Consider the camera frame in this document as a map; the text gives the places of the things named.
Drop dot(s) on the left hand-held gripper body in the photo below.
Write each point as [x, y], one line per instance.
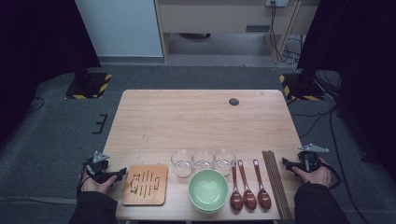
[99, 169]

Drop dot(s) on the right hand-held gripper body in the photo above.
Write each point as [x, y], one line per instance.
[309, 161]

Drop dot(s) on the row of brown chopsticks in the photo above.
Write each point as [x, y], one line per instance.
[275, 180]

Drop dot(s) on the wooden coaster with cut-outs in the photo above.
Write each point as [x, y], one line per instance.
[144, 186]

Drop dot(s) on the dark red wooden spoon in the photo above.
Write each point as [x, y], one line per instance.
[249, 199]
[236, 200]
[264, 199]

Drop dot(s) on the clear glass cup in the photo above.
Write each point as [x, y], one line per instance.
[181, 163]
[224, 161]
[204, 160]

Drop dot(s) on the person's right hand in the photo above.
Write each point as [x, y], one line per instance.
[317, 177]

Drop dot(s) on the person's left hand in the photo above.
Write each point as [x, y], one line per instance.
[93, 187]

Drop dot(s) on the black stand base striped edge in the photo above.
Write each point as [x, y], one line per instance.
[88, 87]
[303, 88]

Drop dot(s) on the dark round table grommet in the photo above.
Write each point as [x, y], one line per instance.
[233, 101]

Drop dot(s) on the black curtain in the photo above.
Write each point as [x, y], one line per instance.
[37, 46]
[358, 46]

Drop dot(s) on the white panel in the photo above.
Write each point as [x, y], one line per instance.
[118, 28]

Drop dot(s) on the white power strip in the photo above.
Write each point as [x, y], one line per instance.
[276, 2]

